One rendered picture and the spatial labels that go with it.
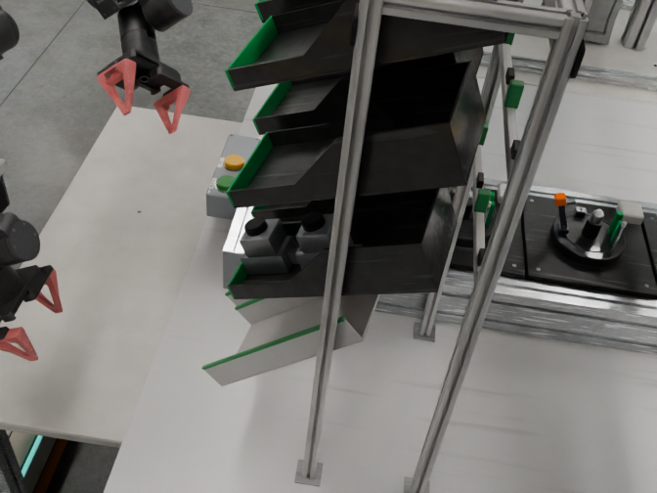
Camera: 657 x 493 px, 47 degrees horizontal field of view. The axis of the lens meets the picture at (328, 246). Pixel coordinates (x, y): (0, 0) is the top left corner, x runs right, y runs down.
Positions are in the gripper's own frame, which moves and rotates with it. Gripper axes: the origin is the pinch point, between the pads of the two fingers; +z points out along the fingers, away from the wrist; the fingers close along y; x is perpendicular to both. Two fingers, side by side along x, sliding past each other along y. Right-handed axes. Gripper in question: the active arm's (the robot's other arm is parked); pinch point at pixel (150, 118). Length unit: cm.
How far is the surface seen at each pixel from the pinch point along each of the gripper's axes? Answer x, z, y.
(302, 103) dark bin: -27.3, 10.8, 0.1
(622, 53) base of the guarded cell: -56, -47, 146
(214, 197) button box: 13.6, 0.5, 30.1
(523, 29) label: -61, 29, -21
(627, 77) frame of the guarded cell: -56, -32, 132
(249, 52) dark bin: -34.1, 15.7, -20.8
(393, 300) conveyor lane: -11, 28, 46
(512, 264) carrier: -32, 27, 56
